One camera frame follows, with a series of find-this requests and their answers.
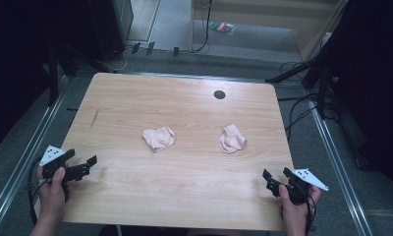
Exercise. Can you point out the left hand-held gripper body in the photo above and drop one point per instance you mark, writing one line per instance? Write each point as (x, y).
(51, 154)

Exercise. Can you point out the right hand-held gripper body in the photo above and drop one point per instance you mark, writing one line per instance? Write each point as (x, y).
(307, 178)

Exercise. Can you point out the pink sock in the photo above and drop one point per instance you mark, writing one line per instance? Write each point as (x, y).
(231, 139)
(159, 138)

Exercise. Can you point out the person's right hand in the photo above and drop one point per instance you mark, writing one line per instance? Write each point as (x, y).
(294, 213)

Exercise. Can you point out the person's left hand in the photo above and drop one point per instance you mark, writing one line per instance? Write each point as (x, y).
(52, 196)

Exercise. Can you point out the black metal stand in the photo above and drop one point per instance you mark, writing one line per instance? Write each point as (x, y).
(315, 70)

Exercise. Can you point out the black plug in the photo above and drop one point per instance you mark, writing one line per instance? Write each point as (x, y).
(136, 47)
(176, 51)

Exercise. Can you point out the black cabinet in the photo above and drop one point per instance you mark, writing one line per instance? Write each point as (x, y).
(111, 26)

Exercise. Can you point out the colourful striped packet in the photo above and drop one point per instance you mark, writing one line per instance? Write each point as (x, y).
(222, 27)

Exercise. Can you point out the metal floor rail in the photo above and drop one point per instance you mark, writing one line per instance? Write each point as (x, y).
(340, 170)
(21, 167)

